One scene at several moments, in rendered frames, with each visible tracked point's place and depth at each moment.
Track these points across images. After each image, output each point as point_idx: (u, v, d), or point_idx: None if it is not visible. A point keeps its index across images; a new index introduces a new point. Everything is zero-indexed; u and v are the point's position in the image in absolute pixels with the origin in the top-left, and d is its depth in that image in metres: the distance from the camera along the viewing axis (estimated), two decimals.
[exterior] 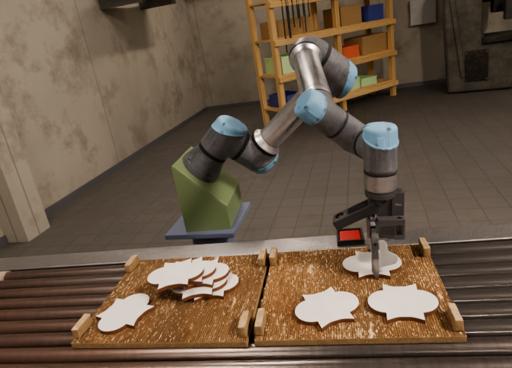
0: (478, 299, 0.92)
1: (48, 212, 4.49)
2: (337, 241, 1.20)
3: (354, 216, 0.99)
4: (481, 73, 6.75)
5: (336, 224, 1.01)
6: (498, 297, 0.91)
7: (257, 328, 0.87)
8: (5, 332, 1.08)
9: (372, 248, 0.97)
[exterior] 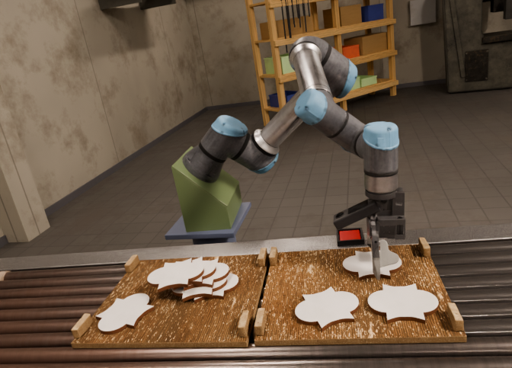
0: (478, 299, 0.92)
1: (48, 212, 4.49)
2: (337, 241, 1.20)
3: (354, 216, 0.99)
4: (481, 73, 6.75)
5: (336, 224, 1.01)
6: (498, 297, 0.91)
7: (257, 328, 0.87)
8: (5, 332, 1.08)
9: (373, 246, 0.96)
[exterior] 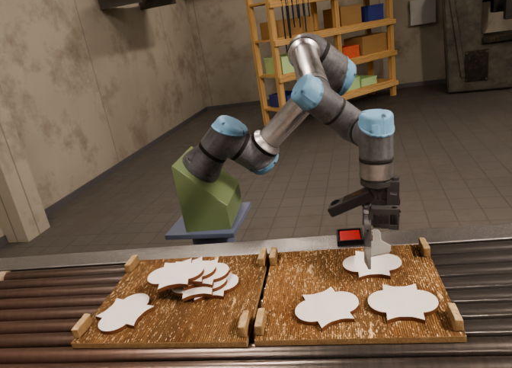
0: (478, 299, 0.92)
1: (48, 212, 4.49)
2: (337, 241, 1.20)
3: (348, 203, 0.98)
4: (481, 73, 6.75)
5: (331, 211, 1.01)
6: (498, 297, 0.91)
7: (257, 328, 0.87)
8: (5, 332, 1.08)
9: (364, 235, 0.96)
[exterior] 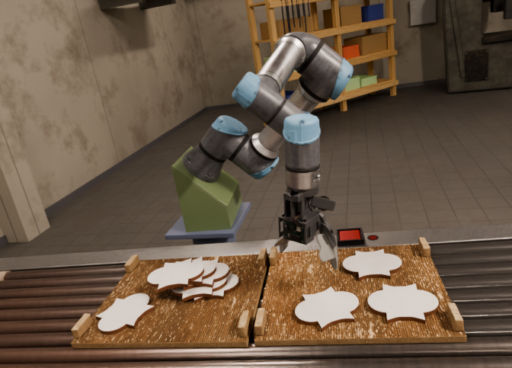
0: (478, 299, 0.92)
1: (48, 212, 4.49)
2: (337, 241, 1.20)
3: None
4: (481, 73, 6.75)
5: None
6: (498, 297, 0.91)
7: (257, 328, 0.87)
8: (5, 332, 1.08)
9: None
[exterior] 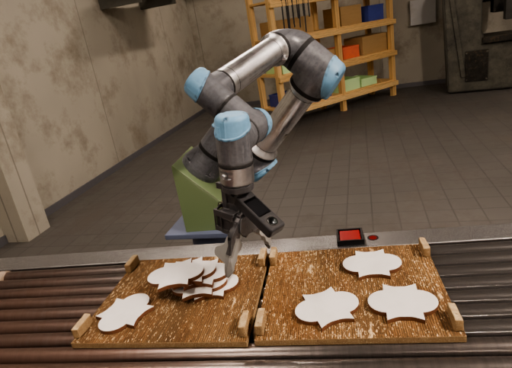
0: (478, 299, 0.92)
1: (48, 212, 4.49)
2: (337, 241, 1.20)
3: (267, 208, 0.92)
4: (481, 73, 6.75)
5: (283, 222, 0.90)
6: (498, 297, 0.91)
7: (257, 328, 0.87)
8: (5, 332, 1.08)
9: None
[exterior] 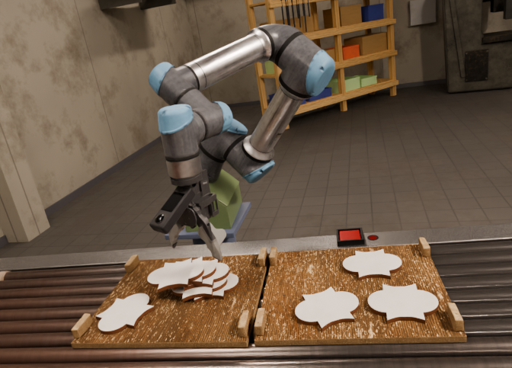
0: (478, 299, 0.92)
1: (48, 212, 4.49)
2: (337, 241, 1.20)
3: (178, 209, 0.91)
4: (481, 73, 6.75)
5: (165, 227, 0.88)
6: (498, 297, 0.91)
7: (257, 328, 0.87)
8: (5, 332, 1.08)
9: (209, 229, 0.93)
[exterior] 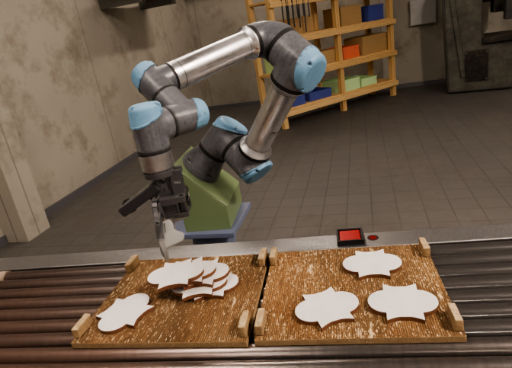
0: (478, 299, 0.92)
1: (48, 212, 4.49)
2: (337, 241, 1.20)
3: (136, 200, 0.97)
4: (481, 73, 6.75)
5: (121, 211, 0.98)
6: (498, 297, 0.91)
7: (257, 328, 0.87)
8: (5, 332, 1.08)
9: (155, 227, 0.95)
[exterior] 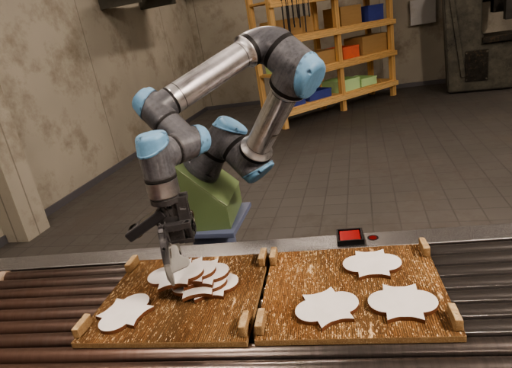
0: (478, 299, 0.92)
1: (48, 212, 4.49)
2: (337, 241, 1.20)
3: (143, 225, 0.99)
4: (481, 73, 6.75)
5: (128, 236, 1.00)
6: (498, 297, 0.91)
7: (257, 328, 0.87)
8: (5, 332, 1.08)
9: (161, 253, 0.97)
